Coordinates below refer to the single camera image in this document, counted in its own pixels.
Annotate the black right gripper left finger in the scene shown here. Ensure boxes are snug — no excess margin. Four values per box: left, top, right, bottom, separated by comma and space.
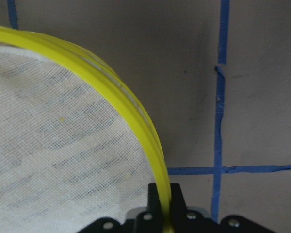
133, 183, 163, 233

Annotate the yellow-rimmed steamer layer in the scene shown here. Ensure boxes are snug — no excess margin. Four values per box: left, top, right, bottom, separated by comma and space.
0, 27, 172, 233

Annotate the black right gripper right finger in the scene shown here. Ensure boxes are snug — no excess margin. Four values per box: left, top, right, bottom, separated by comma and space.
170, 183, 208, 233

